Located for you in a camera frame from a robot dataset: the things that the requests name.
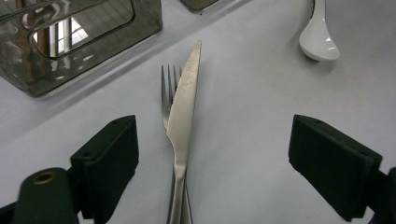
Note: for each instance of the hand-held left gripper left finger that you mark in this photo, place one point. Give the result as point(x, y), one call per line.
point(106, 161)

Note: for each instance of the steel fork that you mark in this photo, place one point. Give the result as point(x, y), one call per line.
point(167, 93)

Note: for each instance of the smoky clear plastic bin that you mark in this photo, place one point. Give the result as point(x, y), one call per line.
point(124, 37)
point(196, 3)

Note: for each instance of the white ceramic spoon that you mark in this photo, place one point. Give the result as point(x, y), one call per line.
point(319, 43)

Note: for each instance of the brown wooden chopstick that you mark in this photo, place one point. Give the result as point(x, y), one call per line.
point(27, 62)
point(43, 43)

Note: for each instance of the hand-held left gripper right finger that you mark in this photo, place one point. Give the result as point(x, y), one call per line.
point(333, 168)

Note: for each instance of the steel table knife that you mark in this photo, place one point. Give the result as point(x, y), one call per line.
point(183, 105)

